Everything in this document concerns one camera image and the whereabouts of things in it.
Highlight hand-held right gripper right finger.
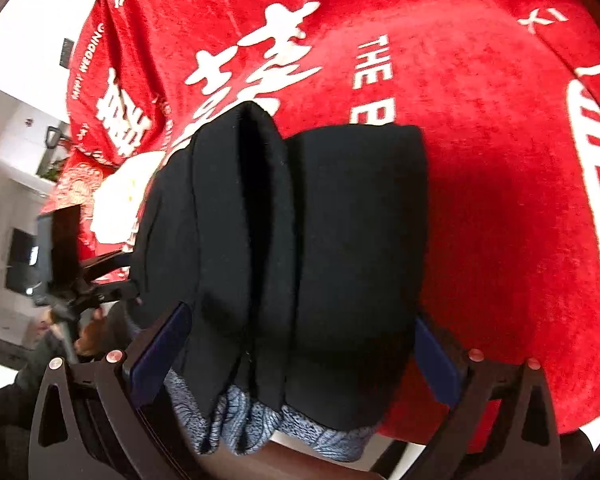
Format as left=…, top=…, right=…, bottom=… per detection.
left=413, top=312, right=564, bottom=480

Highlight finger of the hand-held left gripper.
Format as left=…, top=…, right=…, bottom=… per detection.
left=92, top=282, right=142, bottom=307
left=81, top=251, right=134, bottom=282

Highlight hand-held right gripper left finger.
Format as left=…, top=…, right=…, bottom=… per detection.
left=28, top=301, right=201, bottom=480

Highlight black pants with blue waistband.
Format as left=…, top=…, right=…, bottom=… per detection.
left=130, top=100, right=429, bottom=463

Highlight person's left hand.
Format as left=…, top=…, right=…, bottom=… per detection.
left=47, top=307, right=109, bottom=359

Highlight black screen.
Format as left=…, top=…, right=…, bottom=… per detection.
left=6, top=228, right=42, bottom=295

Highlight red patterned pillow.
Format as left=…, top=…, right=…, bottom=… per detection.
left=40, top=152, right=163, bottom=281

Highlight white cabinet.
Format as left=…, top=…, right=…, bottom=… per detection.
left=0, top=105, right=72, bottom=198

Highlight red printed blanket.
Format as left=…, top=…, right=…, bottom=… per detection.
left=65, top=0, right=600, bottom=453

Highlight black wall fixture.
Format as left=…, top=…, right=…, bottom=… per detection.
left=59, top=36, right=77, bottom=69

